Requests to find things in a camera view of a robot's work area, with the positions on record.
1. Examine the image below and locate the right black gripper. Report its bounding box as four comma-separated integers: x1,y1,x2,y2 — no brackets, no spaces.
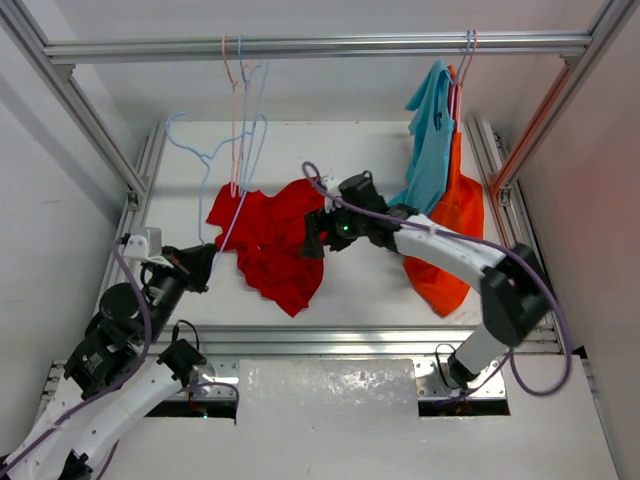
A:
303,201,369,261

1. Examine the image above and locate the red t shirt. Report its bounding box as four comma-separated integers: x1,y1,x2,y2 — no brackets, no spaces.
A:
206,179,324,317

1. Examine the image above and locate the blue wire hanger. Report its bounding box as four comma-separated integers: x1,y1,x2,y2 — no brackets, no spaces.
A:
165,111,269,249
237,35,269,195

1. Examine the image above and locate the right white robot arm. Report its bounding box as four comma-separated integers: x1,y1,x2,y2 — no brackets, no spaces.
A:
302,171,550,390

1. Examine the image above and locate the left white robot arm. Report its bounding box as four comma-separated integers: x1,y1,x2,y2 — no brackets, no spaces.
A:
1,235,217,479

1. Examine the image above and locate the orange t shirt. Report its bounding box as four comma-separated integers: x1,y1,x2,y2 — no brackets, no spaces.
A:
402,64,486,318

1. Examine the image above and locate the light blue t shirt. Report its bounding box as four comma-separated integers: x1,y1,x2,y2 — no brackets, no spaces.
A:
389,60,455,214

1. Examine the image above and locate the pink hanger holding shirt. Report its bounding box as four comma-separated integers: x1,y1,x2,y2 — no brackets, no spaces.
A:
452,29,479,130

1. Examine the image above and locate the blue hanger holding shirt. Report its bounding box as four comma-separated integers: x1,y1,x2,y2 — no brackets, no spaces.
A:
449,30,477,120

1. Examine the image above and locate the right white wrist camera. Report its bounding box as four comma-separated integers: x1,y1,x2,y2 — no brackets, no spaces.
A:
315,176,342,213

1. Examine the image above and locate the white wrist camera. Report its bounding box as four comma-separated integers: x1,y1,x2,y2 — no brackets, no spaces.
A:
123,227,164,264
315,176,342,213

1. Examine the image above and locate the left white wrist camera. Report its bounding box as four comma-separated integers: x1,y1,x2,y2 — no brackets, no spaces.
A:
123,227,164,264

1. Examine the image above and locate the aluminium front rail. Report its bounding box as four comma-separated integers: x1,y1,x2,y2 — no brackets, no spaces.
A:
149,324,561,357

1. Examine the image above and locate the aluminium rail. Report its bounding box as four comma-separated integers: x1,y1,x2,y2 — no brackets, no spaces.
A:
149,324,561,357
43,31,592,65

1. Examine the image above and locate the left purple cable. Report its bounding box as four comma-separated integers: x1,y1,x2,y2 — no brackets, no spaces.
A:
0,237,241,480

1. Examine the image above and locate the aluminium left frame post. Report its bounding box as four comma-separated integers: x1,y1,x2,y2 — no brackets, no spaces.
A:
1,1,148,211

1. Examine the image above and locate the aluminium frame post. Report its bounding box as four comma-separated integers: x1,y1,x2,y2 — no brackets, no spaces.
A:
1,1,148,211
562,0,639,73

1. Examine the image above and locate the pink wire hanger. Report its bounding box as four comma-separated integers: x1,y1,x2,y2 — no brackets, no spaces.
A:
221,35,262,198

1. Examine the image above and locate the aluminium top rail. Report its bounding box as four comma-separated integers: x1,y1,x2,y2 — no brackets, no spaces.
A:
43,31,592,65

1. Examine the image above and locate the orange diagonal frame bar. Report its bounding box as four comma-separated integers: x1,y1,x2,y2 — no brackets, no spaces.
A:
490,64,573,207

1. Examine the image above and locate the aluminium right frame post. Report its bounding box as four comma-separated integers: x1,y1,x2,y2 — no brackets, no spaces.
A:
562,0,639,73

